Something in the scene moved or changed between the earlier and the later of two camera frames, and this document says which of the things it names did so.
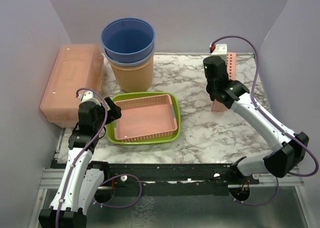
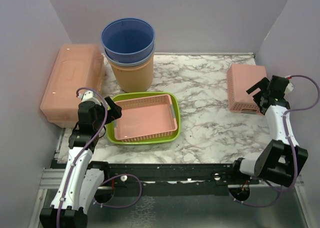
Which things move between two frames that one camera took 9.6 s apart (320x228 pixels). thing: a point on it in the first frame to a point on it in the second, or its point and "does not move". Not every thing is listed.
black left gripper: (115, 112) does not move
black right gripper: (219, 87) to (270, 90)
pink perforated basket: (144, 117) does not move
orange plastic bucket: (135, 79) does not move
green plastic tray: (162, 138) does not move
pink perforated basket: (231, 59) to (240, 78)
